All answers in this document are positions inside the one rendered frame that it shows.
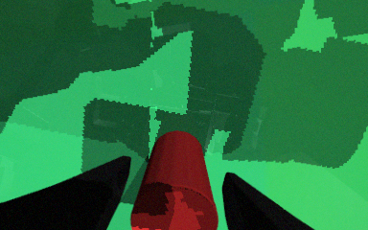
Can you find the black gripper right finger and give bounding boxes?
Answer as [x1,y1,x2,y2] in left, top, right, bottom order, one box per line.
[222,172,313,230]

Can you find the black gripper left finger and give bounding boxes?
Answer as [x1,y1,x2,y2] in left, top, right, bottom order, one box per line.
[0,156,131,230]

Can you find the dark red cylinder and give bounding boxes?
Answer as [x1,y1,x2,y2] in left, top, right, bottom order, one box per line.
[130,130,219,230]

